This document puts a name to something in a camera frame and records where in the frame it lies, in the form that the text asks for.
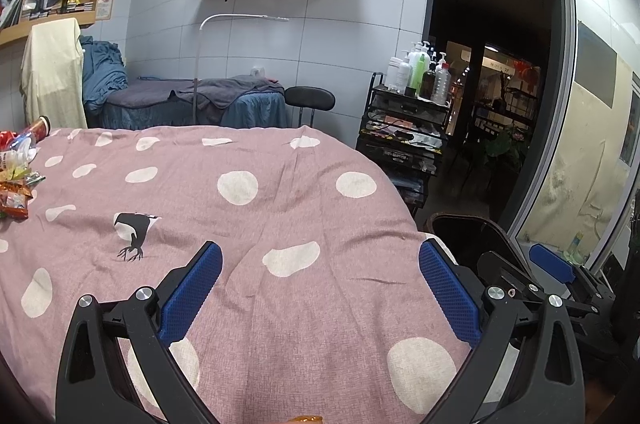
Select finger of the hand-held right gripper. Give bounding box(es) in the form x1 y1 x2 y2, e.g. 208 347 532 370
529 242 609 318
475 249 544 305

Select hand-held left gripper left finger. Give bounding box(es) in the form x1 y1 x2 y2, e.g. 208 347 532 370
55 240 224 424

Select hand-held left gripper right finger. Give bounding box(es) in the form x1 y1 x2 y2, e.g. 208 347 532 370
418 239 587 424

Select small spray bottle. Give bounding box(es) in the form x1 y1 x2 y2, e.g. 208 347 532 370
564 230 587 266

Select potted plant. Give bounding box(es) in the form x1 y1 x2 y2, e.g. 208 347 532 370
480 126 526 170

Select pink polka dot blanket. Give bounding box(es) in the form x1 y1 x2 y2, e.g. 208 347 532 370
0 124 481 424

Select black mesh cart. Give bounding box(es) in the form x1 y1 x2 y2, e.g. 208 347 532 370
356 73 453 220

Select red lantern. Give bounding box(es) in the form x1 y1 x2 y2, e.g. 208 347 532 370
512 59 541 82

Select massage bed with blue cover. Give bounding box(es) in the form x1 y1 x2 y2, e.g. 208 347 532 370
85 76 291 130

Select bottles on trolley top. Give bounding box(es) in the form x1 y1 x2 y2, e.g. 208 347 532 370
431 53 451 105

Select pile of red snack packets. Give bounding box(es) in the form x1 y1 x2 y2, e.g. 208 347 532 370
0 130 46 221

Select dark bottle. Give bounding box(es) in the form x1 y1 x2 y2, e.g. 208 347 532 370
419 66 437 101

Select green pump bottle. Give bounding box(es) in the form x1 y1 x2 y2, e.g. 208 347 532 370
410 53 428 97

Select red chip can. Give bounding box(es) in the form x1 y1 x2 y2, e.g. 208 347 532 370
22 116 51 140

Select black stool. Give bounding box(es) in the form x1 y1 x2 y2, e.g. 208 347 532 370
285 86 336 127

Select blue bedding pile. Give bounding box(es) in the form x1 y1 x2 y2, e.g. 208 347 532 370
80 36 128 112

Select cream towel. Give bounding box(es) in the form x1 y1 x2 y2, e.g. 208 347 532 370
20 18 88 130

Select white arc floor lamp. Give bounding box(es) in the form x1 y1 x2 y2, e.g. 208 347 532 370
192 13 291 125

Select row of flat boxes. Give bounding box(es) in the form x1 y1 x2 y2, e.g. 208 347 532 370
20 1 96 21

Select black door frame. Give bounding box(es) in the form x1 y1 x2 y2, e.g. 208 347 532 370
422 0 568 235

